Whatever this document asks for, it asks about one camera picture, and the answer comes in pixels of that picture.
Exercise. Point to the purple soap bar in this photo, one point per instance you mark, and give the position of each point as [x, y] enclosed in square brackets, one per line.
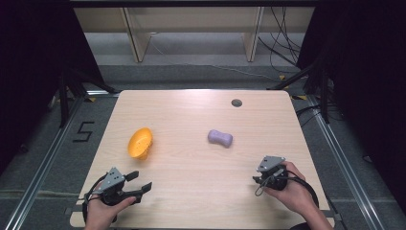
[220, 138]

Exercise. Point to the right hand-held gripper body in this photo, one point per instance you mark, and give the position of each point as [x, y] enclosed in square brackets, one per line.
[271, 166]

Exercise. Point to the person's right hand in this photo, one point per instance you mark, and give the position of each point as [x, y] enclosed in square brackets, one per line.
[295, 191]

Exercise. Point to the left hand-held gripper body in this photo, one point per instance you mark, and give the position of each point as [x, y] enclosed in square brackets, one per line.
[111, 180]

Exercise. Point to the orange perforated soap dish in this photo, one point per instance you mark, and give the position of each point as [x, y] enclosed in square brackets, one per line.
[139, 143]

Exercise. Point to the black tape floor mark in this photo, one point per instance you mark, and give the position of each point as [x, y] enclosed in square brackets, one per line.
[83, 131]

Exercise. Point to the grey table grommet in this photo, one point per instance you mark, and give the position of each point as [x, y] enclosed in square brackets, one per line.
[236, 103]

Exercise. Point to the dark curtain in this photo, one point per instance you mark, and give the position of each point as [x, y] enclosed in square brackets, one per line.
[35, 70]
[367, 80]

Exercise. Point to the aluminium floor rail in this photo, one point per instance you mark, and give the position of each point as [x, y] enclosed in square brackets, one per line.
[41, 166]
[344, 163]

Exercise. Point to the beige wooden furniture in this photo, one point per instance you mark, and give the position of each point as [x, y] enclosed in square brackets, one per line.
[191, 19]

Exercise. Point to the black tripod stand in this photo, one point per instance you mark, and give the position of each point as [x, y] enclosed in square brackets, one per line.
[72, 86]
[314, 80]

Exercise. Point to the person's left hand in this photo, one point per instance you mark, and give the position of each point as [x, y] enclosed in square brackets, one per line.
[102, 214]

